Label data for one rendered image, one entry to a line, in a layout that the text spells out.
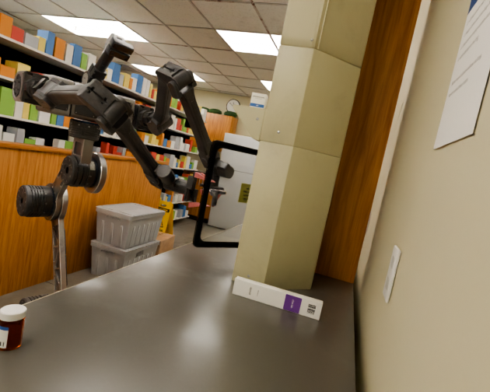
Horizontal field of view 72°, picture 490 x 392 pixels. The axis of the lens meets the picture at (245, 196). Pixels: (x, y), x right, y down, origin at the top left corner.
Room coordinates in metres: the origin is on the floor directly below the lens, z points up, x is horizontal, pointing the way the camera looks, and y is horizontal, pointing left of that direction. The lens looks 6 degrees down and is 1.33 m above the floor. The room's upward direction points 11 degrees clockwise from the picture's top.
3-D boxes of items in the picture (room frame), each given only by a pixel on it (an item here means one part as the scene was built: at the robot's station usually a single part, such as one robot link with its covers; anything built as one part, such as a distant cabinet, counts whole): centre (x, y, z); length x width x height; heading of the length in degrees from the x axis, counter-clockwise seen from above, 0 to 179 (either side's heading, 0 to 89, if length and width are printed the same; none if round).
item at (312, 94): (1.21, -0.18, 1.33); 0.32 x 0.25 x 0.77; 163
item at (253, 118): (1.26, 0.00, 1.46); 0.32 x 0.12 x 0.10; 163
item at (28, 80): (1.33, 0.87, 1.45); 0.09 x 0.08 x 0.12; 141
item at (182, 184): (1.35, 0.24, 1.19); 0.07 x 0.07 x 0.10; 74
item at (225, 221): (1.30, 0.03, 1.19); 0.30 x 0.01 x 0.40; 127
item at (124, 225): (3.31, 1.07, 0.49); 0.60 x 0.42 x 0.33; 163
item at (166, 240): (3.91, 0.93, 0.14); 0.41 x 0.32 x 0.28; 169
